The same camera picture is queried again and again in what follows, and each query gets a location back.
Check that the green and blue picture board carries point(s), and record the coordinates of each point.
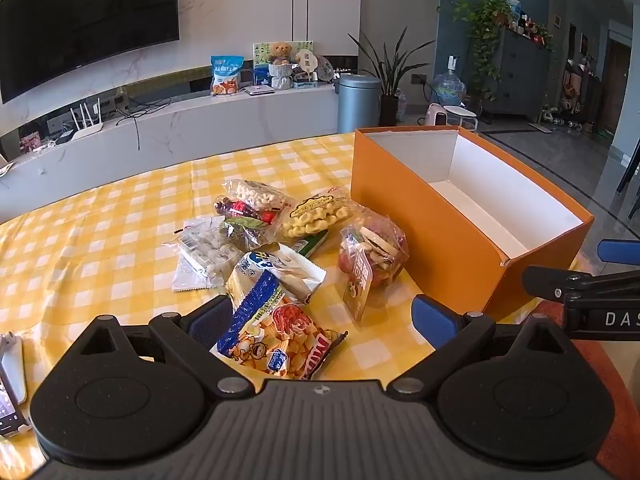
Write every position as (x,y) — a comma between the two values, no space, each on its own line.
(260,57)

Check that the blue food bag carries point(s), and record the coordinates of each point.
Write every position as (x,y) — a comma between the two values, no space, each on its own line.
(226,77)

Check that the grey trash can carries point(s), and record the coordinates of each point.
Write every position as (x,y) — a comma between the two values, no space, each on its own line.
(357,105)

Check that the teddy bear in white basket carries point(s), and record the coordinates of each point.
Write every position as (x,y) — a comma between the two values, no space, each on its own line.
(280,60)

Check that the orange cardboard box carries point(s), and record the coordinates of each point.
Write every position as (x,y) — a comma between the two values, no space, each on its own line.
(425,220)

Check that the white marble tv console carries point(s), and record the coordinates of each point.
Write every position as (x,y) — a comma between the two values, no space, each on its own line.
(200,135)

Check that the cola bottle shaped candy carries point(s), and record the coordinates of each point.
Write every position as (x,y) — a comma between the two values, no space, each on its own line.
(240,208)

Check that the clear packet of white eggs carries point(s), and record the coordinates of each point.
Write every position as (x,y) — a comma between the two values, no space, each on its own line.
(210,250)

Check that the white sachet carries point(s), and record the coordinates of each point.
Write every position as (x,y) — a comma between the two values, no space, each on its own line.
(192,279)

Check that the cluttered rack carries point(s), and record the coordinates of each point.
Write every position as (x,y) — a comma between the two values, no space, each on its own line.
(577,90)

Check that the white router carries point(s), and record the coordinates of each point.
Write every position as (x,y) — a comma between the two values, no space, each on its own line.
(89,127)

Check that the pink and white heater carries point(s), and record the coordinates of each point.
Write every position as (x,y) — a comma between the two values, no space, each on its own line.
(436,115)

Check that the white and blue snack packet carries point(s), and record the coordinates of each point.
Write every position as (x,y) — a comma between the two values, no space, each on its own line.
(290,270)

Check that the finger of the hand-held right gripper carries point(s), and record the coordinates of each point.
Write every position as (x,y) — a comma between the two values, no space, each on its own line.
(555,282)
(620,251)

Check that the pink photo frame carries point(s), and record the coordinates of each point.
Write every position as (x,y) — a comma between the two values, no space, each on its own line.
(30,142)

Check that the clear bag of colourful crackers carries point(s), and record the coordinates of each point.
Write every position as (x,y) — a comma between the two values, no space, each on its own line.
(372,255)

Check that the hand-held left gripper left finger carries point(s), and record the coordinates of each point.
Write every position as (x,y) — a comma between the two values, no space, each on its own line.
(210,321)

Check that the yellow cookie packet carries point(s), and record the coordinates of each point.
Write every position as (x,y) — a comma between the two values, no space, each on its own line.
(310,215)

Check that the black wall television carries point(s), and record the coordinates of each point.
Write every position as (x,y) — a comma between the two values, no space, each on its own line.
(75,20)

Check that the trailing green plant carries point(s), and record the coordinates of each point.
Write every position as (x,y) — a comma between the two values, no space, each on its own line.
(484,25)

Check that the grey dresser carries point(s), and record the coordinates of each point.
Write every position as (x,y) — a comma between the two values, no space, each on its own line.
(525,75)

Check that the smartphone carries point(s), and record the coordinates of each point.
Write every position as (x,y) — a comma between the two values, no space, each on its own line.
(7,405)

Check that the potted long-leaf plant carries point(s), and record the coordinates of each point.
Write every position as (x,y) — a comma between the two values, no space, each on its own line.
(387,100)

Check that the white charger case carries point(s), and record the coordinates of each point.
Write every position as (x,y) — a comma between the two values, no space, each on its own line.
(14,365)

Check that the clear packet of white puffs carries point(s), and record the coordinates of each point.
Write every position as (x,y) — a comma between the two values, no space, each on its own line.
(257,195)

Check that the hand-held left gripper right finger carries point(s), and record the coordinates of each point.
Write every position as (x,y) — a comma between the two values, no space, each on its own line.
(434,322)

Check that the yellow checked tablecloth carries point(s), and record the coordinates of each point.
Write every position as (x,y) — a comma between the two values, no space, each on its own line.
(100,210)

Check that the white set-top box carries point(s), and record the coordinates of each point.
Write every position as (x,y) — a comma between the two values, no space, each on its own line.
(259,90)

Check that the round paper fan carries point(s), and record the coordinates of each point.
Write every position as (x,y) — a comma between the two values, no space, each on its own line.
(306,62)

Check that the small green snack packet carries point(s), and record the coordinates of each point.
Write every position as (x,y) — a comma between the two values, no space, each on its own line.
(312,244)

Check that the green jelly pouch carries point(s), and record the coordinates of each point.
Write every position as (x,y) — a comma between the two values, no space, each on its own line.
(245,235)

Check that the white round stool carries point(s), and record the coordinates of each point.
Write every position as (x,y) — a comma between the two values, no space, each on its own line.
(462,115)

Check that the blue water jug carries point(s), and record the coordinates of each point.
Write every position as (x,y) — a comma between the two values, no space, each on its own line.
(449,87)

